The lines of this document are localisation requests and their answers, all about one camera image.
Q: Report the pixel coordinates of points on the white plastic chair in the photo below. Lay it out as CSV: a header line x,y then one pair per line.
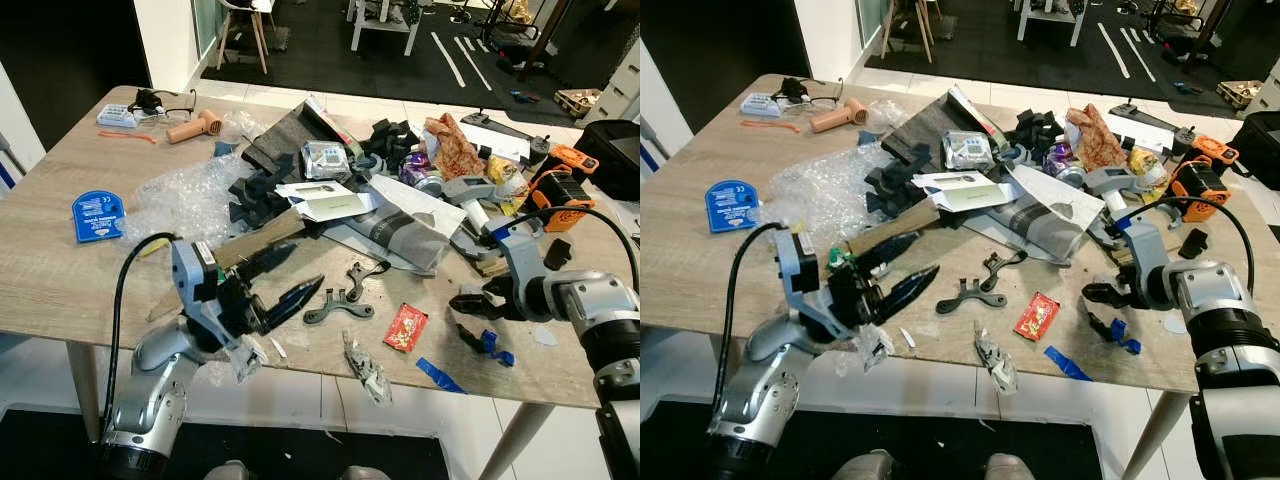
x,y
243,10
912,8

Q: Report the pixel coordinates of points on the orange clamp meter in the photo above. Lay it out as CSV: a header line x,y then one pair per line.
x,y
1215,148
575,157

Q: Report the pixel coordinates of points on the black long flat tool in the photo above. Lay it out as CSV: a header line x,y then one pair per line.
x,y
1135,113
490,125

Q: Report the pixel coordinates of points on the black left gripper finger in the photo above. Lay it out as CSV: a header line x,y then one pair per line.
x,y
265,260
888,252
908,290
292,300

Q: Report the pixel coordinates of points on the small blue floor item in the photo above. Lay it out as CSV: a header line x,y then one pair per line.
x,y
1190,87
525,97

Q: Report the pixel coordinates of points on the grey robot right leg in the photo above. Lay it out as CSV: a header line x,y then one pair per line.
x,y
365,473
1012,467

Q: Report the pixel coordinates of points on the small blue scrap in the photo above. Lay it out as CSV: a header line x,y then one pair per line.
x,y
224,149
867,138

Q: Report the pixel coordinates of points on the grey printed plastic part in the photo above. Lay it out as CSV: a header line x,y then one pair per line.
x,y
1108,180
465,188

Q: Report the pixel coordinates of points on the small white blue box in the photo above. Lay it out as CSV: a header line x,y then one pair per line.
x,y
762,105
117,116

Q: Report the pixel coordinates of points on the black clip with blue tape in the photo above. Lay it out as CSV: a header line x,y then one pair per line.
x,y
1105,328
478,338

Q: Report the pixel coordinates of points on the yellow snack packet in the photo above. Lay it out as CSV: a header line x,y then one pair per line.
x,y
508,178
1148,168

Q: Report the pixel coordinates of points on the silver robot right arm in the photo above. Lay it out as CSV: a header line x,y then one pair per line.
x,y
600,305
1220,300

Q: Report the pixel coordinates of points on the blue tape strip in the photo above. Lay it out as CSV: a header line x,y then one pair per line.
x,y
440,376
1068,364

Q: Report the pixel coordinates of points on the clear plastic wrapper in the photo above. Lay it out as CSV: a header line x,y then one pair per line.
x,y
248,358
873,347

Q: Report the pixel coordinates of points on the black jagged foam block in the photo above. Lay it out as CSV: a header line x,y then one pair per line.
x,y
260,195
895,185

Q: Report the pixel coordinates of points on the white green envelope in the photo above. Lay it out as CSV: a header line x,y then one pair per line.
x,y
330,203
965,193

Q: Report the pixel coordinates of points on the black notched foam piece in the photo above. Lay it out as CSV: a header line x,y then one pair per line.
x,y
390,142
1035,132

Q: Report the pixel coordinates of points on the orange zip tie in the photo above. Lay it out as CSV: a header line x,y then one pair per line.
x,y
128,135
770,125

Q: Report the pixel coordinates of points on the white stool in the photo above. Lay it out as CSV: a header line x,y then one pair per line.
x,y
385,25
1050,18

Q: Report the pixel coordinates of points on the bubble wrap sheet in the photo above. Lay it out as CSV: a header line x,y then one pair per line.
x,y
820,195
185,200

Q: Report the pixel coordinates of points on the purple drink can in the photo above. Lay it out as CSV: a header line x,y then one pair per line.
x,y
420,172
1062,162

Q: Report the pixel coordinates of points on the black bag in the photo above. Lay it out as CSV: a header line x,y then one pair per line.
x,y
1258,150
612,160

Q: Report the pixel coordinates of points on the brown crumpled snack bag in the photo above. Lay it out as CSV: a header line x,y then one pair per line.
x,y
455,148
1098,138

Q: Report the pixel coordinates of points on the grey robot left leg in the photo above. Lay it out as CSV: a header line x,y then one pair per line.
x,y
868,466
228,472

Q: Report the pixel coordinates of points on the white table leg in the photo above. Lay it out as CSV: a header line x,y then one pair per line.
x,y
515,440
85,385
1155,435

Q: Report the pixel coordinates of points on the silver static bag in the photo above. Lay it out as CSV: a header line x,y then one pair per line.
x,y
968,150
325,160

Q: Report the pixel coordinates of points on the blue round-top card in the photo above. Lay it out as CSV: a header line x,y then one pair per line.
x,y
732,205
98,215

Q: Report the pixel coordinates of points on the white drawer cabinet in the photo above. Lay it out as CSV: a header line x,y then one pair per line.
x,y
1268,95
620,85

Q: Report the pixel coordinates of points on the grey robot leg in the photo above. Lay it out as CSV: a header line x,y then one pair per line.
x,y
228,472
1012,467
868,466
365,473

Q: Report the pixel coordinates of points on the white paper sheet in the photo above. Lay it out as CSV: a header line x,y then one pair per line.
x,y
415,203
1055,195

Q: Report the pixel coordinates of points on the red white striped booklet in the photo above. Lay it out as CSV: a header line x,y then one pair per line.
x,y
330,120
972,110

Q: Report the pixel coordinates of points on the black adapter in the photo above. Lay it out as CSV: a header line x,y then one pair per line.
x,y
148,99
793,88

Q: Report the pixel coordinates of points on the grey padded mailer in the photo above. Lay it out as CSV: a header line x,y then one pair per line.
x,y
395,240
1040,235

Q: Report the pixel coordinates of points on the white tube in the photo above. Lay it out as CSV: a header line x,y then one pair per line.
x,y
1118,205
478,215

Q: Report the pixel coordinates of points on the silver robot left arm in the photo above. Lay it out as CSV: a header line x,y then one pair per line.
x,y
150,400
760,400

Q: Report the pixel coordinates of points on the clear plastic bag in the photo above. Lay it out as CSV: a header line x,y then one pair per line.
x,y
245,125
888,113

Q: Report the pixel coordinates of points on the black-rimmed glasses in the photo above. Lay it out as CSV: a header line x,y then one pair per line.
x,y
838,92
190,103

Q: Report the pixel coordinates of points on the black foam tray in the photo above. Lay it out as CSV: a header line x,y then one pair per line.
x,y
920,125
280,135

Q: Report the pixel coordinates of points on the brown cardboard strip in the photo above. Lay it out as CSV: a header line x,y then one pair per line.
x,y
265,235
895,225

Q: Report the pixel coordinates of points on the small black block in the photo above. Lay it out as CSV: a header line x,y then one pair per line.
x,y
1193,243
557,254

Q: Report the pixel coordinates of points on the silver foil wrapper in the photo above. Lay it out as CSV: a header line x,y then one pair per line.
x,y
997,360
365,370

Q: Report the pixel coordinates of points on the orange black tool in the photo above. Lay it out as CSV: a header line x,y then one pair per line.
x,y
1200,185
562,195

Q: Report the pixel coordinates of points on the small white scrap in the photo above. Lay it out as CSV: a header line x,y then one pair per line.
x,y
277,348
906,337

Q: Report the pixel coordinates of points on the tan handheld tool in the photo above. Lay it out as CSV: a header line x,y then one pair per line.
x,y
190,128
835,118

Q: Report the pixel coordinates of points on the red sachet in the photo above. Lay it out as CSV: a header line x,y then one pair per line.
x,y
1037,316
406,328

